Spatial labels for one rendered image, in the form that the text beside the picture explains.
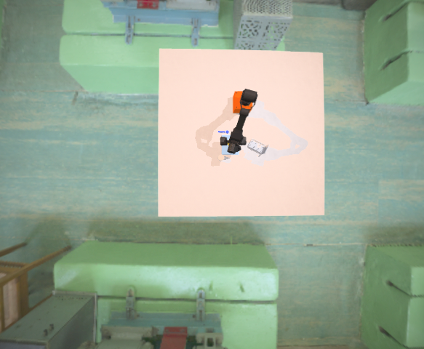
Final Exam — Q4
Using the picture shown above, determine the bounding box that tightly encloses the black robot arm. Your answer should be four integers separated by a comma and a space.
227, 88, 257, 154

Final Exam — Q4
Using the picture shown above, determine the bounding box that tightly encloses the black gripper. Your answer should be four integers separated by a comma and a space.
220, 136, 247, 145

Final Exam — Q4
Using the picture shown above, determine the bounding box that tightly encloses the grey dish rack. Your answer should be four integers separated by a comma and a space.
248, 138, 270, 154

